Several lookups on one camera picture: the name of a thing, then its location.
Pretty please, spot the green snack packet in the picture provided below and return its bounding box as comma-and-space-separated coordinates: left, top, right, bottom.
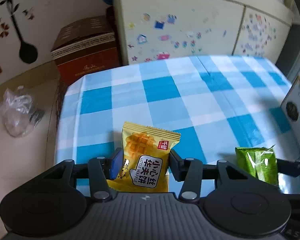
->
235, 146, 279, 186

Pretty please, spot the yellow waffle snack packet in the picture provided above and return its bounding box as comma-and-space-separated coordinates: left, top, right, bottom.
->
107, 121, 181, 193

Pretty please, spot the brown cardboard box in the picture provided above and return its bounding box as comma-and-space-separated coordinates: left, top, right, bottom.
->
280, 74, 300, 159

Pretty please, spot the blue checkered tablecloth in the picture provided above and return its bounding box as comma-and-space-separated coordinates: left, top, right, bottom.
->
53, 55, 300, 196

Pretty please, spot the clear plastic bag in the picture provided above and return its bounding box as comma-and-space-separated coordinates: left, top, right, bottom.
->
0, 86, 45, 138

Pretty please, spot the red brown gift box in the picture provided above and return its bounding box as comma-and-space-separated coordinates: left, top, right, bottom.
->
51, 15, 120, 85

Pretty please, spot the cream cabinet with stickers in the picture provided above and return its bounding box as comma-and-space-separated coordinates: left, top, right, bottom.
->
113, 0, 300, 64

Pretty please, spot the black vase wall decal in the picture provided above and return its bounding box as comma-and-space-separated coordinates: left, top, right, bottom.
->
0, 0, 38, 64

